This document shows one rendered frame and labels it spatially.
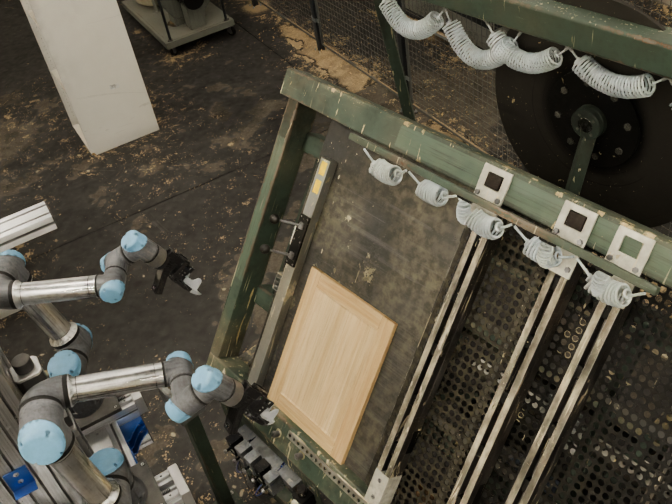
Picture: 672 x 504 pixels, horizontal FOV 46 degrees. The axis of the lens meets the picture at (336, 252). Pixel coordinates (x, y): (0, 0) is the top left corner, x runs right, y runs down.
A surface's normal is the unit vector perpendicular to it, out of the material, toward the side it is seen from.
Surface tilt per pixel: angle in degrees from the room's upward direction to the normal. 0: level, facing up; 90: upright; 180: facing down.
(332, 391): 55
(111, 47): 90
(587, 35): 90
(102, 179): 0
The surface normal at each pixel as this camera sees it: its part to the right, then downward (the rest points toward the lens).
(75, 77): 0.50, 0.52
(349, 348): -0.70, -0.01
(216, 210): -0.14, -0.75
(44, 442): 0.26, 0.50
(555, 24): -0.75, 0.51
